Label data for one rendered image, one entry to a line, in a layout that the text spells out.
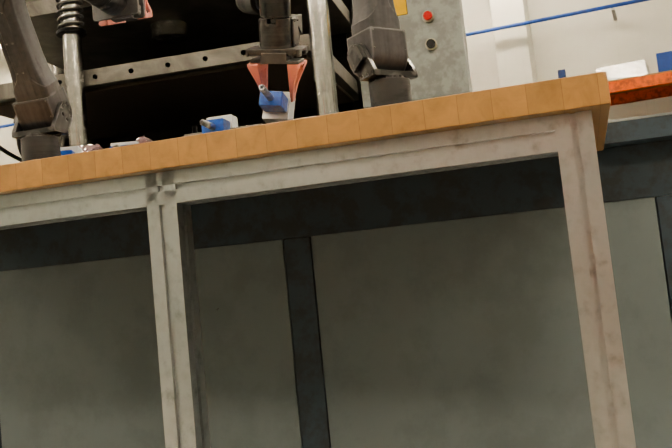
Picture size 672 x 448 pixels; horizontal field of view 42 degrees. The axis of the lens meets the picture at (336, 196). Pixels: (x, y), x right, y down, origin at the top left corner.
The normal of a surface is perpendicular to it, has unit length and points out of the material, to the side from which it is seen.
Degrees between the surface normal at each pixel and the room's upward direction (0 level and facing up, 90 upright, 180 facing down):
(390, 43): 89
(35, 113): 120
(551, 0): 90
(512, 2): 90
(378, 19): 89
